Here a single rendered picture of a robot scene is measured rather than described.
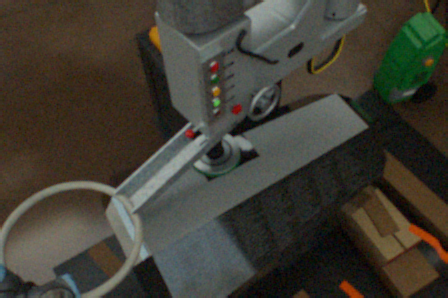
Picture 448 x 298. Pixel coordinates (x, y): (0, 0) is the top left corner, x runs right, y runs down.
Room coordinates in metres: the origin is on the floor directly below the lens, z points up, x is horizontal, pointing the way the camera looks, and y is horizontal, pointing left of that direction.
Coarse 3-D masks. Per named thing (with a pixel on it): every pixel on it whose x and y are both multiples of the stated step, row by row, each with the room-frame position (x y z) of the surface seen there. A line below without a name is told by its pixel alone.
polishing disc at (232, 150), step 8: (200, 136) 1.15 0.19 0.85; (224, 136) 1.15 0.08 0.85; (200, 144) 1.10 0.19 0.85; (224, 144) 1.10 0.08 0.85; (232, 144) 1.11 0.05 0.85; (232, 152) 1.06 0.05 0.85; (200, 160) 1.02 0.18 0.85; (208, 160) 1.02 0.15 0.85; (216, 160) 1.02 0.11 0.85; (224, 160) 1.02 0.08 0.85; (232, 160) 1.02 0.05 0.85; (200, 168) 0.98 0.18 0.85; (208, 168) 0.98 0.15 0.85; (216, 168) 0.98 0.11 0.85; (224, 168) 0.98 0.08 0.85
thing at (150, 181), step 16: (192, 128) 1.06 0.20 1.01; (176, 144) 1.01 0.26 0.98; (192, 144) 1.00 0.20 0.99; (208, 144) 0.98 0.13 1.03; (160, 160) 0.95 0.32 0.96; (176, 160) 0.94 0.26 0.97; (192, 160) 0.92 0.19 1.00; (144, 176) 0.89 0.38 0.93; (160, 176) 0.88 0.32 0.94; (176, 176) 0.87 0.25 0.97; (128, 192) 0.83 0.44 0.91; (144, 192) 0.83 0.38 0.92; (160, 192) 0.81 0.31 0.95; (144, 208) 0.76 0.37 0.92
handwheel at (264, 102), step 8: (264, 88) 1.03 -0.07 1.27; (272, 88) 1.05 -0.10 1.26; (256, 96) 1.01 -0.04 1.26; (264, 96) 1.05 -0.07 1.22; (256, 104) 1.00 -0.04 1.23; (264, 104) 1.02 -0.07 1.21; (272, 104) 1.06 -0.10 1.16; (248, 112) 0.99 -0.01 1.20; (264, 112) 1.03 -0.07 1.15; (256, 120) 1.00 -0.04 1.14
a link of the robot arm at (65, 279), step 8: (56, 280) 0.38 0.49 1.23; (64, 280) 0.38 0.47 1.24; (72, 280) 0.38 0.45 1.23; (40, 288) 0.36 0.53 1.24; (48, 288) 0.35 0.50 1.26; (56, 288) 0.35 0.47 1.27; (64, 288) 0.35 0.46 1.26; (72, 288) 0.36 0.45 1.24; (24, 296) 0.34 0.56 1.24; (32, 296) 0.33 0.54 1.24; (40, 296) 0.33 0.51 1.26; (48, 296) 0.32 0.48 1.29; (56, 296) 0.32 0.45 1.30; (64, 296) 0.32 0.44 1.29; (72, 296) 0.33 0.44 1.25; (80, 296) 0.35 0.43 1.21
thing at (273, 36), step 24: (288, 0) 1.28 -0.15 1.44; (312, 0) 1.26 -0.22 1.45; (264, 24) 1.21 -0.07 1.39; (288, 24) 1.21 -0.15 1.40; (312, 24) 1.27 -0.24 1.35; (336, 24) 1.40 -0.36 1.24; (240, 48) 1.00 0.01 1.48; (264, 48) 1.11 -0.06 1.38; (288, 48) 1.19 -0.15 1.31; (312, 48) 1.28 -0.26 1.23; (264, 72) 1.11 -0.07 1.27; (288, 72) 1.20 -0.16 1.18
